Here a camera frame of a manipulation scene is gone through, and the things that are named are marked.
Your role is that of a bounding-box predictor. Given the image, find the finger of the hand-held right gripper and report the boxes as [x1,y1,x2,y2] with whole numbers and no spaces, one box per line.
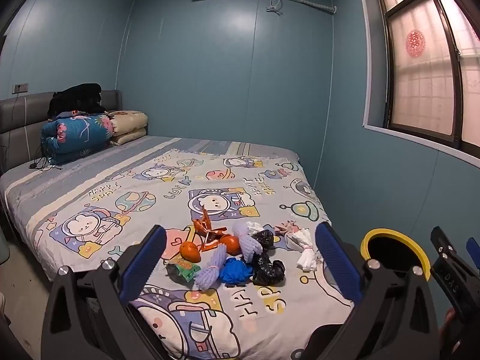
[430,226,456,267]
[466,237,480,271]

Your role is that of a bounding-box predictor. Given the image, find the grey pink crumpled cloth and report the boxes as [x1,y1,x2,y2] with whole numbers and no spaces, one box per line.
[275,220,301,238]

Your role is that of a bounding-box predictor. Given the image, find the yellow rimmed black bin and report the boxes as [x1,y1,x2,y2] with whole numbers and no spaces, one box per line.
[361,228,433,283]

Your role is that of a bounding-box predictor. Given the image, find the wrapped air conditioner pipe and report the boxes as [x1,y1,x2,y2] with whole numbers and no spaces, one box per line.
[268,0,337,14]

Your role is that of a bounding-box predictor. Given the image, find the black clothes pile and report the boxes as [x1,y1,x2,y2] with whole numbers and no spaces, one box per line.
[47,83,107,121]

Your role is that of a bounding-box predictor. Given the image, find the blue floral folded quilt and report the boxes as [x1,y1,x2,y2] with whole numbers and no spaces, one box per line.
[40,113,115,166]

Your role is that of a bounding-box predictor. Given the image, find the black plastic bag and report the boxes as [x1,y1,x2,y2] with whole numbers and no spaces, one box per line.
[252,229,275,250]
[251,251,286,286]

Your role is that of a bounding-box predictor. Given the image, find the person's right hand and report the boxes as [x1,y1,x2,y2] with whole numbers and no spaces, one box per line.
[439,307,458,346]

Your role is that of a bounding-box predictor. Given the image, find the cartoon printed blanket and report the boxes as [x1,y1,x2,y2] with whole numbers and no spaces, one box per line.
[22,148,361,360]

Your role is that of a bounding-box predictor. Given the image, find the bed with striped sheet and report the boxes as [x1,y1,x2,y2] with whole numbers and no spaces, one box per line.
[0,135,361,360]

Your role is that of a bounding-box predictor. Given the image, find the red paper window decoration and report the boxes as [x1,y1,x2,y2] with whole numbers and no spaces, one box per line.
[406,29,426,59]

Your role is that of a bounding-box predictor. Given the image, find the black charger cables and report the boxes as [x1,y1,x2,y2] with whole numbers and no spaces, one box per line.
[29,135,64,171]

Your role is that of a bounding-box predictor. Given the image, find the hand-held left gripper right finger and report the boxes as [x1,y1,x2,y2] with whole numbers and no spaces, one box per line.
[314,222,441,360]

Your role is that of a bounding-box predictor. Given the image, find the grey padded headboard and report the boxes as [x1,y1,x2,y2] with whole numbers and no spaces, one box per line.
[0,90,124,175]

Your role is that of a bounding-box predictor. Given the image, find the blue plastic bag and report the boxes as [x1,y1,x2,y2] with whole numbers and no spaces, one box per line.
[219,257,255,285]

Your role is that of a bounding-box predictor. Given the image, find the green snack wrapper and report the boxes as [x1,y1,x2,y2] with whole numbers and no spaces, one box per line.
[166,257,203,283]

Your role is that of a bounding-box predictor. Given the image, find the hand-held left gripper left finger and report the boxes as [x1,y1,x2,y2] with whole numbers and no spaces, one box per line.
[40,224,177,360]

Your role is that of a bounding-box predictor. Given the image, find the orange tangerine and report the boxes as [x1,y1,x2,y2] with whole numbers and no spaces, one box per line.
[220,234,241,254]
[179,241,201,263]

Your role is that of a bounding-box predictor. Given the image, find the white foam net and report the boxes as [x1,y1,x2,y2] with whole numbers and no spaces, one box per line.
[284,229,324,271]

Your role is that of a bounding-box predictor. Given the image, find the purple foam net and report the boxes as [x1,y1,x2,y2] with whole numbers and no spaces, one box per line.
[232,220,264,263]
[193,244,229,291]

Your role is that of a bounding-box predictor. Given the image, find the brown framed window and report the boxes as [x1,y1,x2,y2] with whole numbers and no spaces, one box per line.
[373,0,480,154]

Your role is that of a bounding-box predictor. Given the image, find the beige folded quilt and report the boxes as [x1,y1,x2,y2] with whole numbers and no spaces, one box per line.
[109,110,149,147]

